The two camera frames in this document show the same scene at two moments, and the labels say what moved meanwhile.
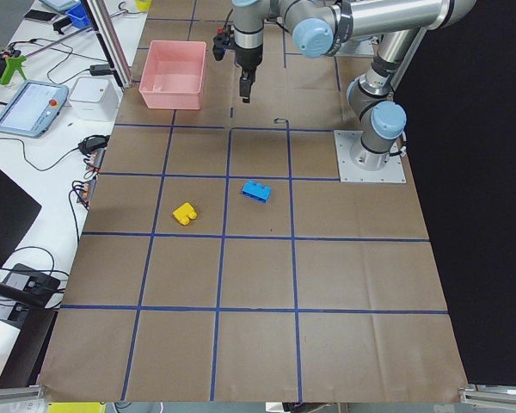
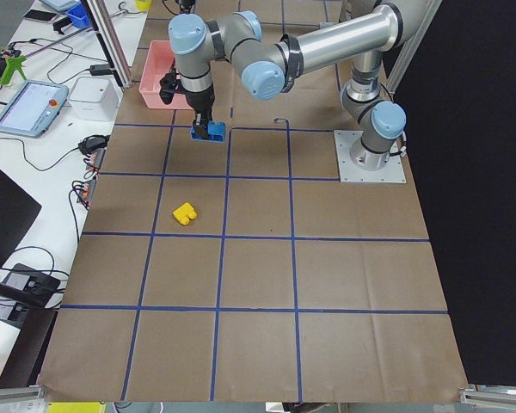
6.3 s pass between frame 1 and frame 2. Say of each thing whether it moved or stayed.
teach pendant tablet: stayed
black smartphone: stayed
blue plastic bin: stayed
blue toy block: moved
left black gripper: moved
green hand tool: stayed
